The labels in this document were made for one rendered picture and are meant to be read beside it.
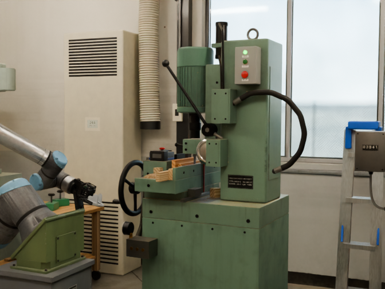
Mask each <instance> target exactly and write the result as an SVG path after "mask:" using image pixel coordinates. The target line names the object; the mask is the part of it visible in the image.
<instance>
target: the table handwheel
mask: <svg viewBox="0 0 385 289"><path fill-rule="evenodd" d="M135 165H138V166H139V167H141V169H142V171H143V162H142V161H140V160H133V161H130V162H129V163H128V164H127V165H126V166H125V167H124V169H123V171H122V173H121V176H120V179H119V186H118V196H119V202H120V206H121V208H122V210H123V211H124V212H125V213H126V214H127V215H129V216H137V215H139V214H140V213H141V208H142V204H141V205H140V206H139V208H138V209H137V194H139V193H140V192H137V191H135V183H134V182H130V181H128V180H127V179H126V176H127V173H128V172H129V170H130V168H131V167H133V166H135ZM124 183H127V184H128V185H129V187H128V190H129V192H130V193H131V194H133V201H134V211H131V210H130V209H128V207H127V205H126V203H125V199H124Z"/></svg>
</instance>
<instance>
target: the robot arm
mask: <svg viewBox="0 0 385 289"><path fill-rule="evenodd" d="M0 144H1V145H3V146H5V147H7V148H8V149H11V150H13V151H15V152H16V153H18V154H20V155H22V156H24V157H25V158H27V159H29V160H31V161H33V162H35V163H37V164H39V165H40V166H42V168H41V169H40V170H39V172H38V173H34V174H32V175H31V176H30V180H29V182H30V183H29V182H28V180H27V179H24V178H17V179H14V180H12V181H9V182H8V183H6V184H4V185H3V186H1V187H0V249H2V248H4V247H6V246H7V245H8V244H9V243H11V242H12V240H13V238H15V237H16V235H17V234H18V232H20V235H21V240H22V243H23V241H24V240H25V239H26V238H27V237H28V235H30V234H31V233H32V231H33V230H34V229H35V228H36V227H37V225H38V224H39V223H40V222H41V221H42V220H43V219H44V218H45V217H50V216H54V215H57V214H56V213H54V212H52V211H51V210H50V209H49V208H48V207H47V206H46V204H45V203H44V202H43V200H42V199H41V197H40V196H39V195H38V193H37V192H36V191H41V190H45V189H50V188H59V189H61V190H62V191H64V192H66V193H68V194H73V197H74V205H75V209H76V210H77V209H82V208H84V203H83V202H85V203H87V204H90V205H93V206H98V207H103V206H104V204H103V203H102V194H101V193H100V194H99V195H97V194H95V195H93V194H94V193H95V191H96V186H95V185H93V184H91V183H90V182H83V181H81V179H79V178H78V179H76V178H74V177H72V176H71V175H69V174H67V173H65V172H63V171H62V170H63V169H64V168H65V166H66V164H67V163H68V160H67V158H66V156H65V155H64V154H63V153H62V152H60V151H54V152H52V151H50V150H47V149H45V148H43V147H41V146H40V145H38V144H36V143H34V142H32V141H30V140H28V139H27V138H25V137H23V136H22V135H20V134H18V133H16V132H14V131H12V130H10V129H9V128H7V127H5V126H3V125H1V124H0Z"/></svg>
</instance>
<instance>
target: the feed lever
mask: <svg viewBox="0 0 385 289"><path fill-rule="evenodd" d="M169 64H170V63H169V61H168V60H163V61H162V65H163V66H164V67H167V69H168V70H169V72H170V73H171V75H172V77H173V78H174V80H175V81H176V83H177V84H178V86H179V87H180V89H181V90H182V92H183V93H184V95H185V96H186V98H187V100H188V101H189V102H190V104H191V105H192V107H193V109H194V110H195V112H196V113H197V114H198V116H199V117H200V119H201V121H202V122H203V124H204V125H203V126H202V129H201V130H202V134H203V135H204V136H216V137H217V138H219V139H223V137H222V136H220V135H219V134H218V133H217V131H218V129H217V126H216V125H215V124H214V123H206V121H205V120H204V118H203V116H202V115H201V113H200V112H199V111H198V109H197V108H196V106H195V104H194V103H193V101H192V100H191V98H190V97H189V95H188V94H187V92H186V91H185V89H184V88H183V86H182V85H181V83H180V82H179V80H178V79H177V77H176V76H175V74H174V73H173V71H172V69H171V68H170V66H169Z"/></svg>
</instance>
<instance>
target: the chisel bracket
mask: <svg viewBox="0 0 385 289"><path fill-rule="evenodd" d="M201 140H203V139H183V153H184V154H193V157H197V154H196V149H197V145H198V143H199V142H200V141H201Z"/></svg>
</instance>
